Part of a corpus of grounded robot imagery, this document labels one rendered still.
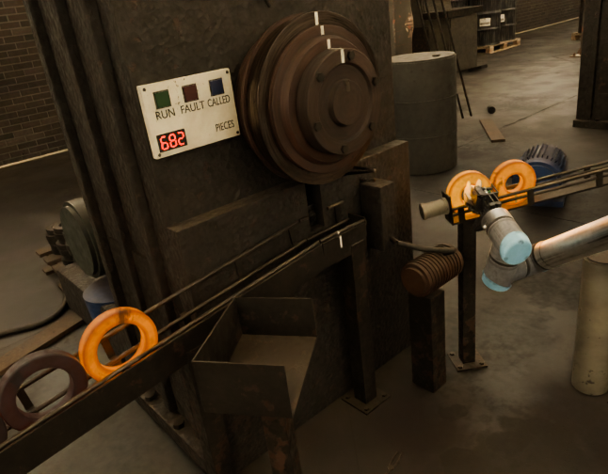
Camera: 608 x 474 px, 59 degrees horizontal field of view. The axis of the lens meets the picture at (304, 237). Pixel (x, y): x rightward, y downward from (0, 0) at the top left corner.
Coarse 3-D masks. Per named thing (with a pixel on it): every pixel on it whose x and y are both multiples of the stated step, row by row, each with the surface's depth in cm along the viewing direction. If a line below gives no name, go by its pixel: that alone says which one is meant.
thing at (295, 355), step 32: (224, 320) 128; (256, 320) 136; (288, 320) 134; (224, 352) 128; (256, 352) 132; (288, 352) 131; (224, 384) 113; (256, 384) 111; (288, 384) 121; (288, 416) 112; (288, 448) 134
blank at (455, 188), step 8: (456, 176) 183; (464, 176) 181; (472, 176) 181; (480, 176) 181; (448, 184) 184; (456, 184) 182; (464, 184) 182; (472, 184) 182; (488, 184) 183; (448, 192) 183; (456, 192) 183; (456, 200) 184; (464, 208) 185
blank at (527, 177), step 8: (512, 160) 182; (496, 168) 183; (504, 168) 181; (512, 168) 181; (520, 168) 182; (528, 168) 182; (496, 176) 182; (504, 176) 182; (520, 176) 184; (528, 176) 183; (496, 184) 183; (504, 184) 183; (520, 184) 186; (528, 184) 184; (504, 192) 184; (520, 200) 186
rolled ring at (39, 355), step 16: (48, 352) 118; (64, 352) 121; (16, 368) 113; (32, 368) 115; (64, 368) 120; (80, 368) 122; (0, 384) 113; (16, 384) 113; (80, 384) 123; (0, 400) 112; (64, 400) 123; (16, 416) 115; (32, 416) 119
